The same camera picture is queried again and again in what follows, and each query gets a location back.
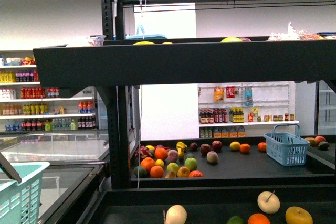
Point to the light teal shopping basket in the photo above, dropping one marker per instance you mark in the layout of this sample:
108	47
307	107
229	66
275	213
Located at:
20	202

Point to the white condiment shelf unit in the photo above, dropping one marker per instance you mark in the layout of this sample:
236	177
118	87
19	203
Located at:
245	109

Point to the yellow lemon on middle shelf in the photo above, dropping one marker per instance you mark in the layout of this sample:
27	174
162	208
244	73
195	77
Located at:
234	146

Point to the orange beside lemon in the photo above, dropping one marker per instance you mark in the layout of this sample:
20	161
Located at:
245	148

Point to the black metal shelf rack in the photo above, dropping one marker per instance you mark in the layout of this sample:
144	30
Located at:
119	65

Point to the white beverage shelf unit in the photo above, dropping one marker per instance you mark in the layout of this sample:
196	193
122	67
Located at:
27	106

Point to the large orange left pile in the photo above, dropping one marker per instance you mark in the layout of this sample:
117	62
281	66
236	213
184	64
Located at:
161	153

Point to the pink dragon fruit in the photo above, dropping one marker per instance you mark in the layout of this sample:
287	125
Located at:
142	152

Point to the dark red apple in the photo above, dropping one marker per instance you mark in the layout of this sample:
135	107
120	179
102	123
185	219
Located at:
216	146

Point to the green apple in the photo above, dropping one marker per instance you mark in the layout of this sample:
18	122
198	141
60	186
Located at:
191	164

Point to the orange beside blue basket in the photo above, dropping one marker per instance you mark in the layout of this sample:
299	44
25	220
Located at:
262	147

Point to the glass top freezer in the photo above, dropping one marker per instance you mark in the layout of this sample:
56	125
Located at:
78	167

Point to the pale white pear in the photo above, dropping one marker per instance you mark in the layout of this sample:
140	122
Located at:
176	214

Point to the small blue basket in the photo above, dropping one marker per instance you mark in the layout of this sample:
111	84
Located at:
286	148

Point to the white pear with stem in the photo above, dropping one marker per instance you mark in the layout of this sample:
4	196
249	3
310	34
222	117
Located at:
268	202

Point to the orange near front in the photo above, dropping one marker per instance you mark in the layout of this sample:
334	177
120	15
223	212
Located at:
258	218

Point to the yellow apple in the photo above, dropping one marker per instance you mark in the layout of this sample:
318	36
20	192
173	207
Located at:
298	215

